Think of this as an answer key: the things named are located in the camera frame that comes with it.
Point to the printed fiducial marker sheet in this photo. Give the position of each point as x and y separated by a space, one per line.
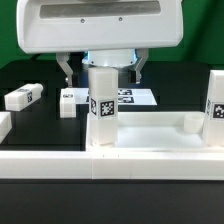
125 96

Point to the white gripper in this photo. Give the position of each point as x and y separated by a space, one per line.
52 26

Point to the white left obstacle block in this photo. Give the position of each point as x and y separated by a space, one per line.
5 125

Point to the white desk top tray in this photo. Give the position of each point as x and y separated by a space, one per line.
162 132

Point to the white front obstacle bar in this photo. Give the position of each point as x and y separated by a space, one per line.
86 165

